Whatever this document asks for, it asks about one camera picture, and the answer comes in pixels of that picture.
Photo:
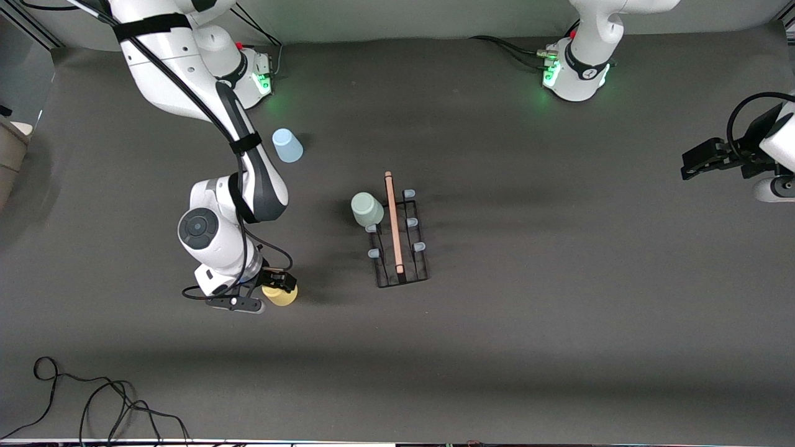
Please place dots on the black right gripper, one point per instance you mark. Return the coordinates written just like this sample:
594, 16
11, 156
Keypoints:
271, 277

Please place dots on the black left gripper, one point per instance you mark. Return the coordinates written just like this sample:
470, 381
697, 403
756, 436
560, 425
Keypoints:
749, 153

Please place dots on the yellow plastic cup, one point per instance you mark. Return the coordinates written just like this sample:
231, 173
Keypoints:
282, 298

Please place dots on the pale green plastic cup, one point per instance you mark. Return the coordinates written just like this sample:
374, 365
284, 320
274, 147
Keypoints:
367, 210

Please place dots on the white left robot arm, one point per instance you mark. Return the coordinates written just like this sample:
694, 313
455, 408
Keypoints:
584, 81

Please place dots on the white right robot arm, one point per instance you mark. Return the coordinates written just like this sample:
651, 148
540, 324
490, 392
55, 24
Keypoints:
205, 230

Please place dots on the light blue plastic cup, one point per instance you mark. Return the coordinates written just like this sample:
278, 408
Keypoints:
288, 148

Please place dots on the dark grey table cloth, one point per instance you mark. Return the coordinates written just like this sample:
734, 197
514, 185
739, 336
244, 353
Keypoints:
497, 341

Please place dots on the beige box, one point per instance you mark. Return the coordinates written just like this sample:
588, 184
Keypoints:
9, 155

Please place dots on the aluminium frame profile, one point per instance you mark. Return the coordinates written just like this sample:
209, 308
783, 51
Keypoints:
37, 31

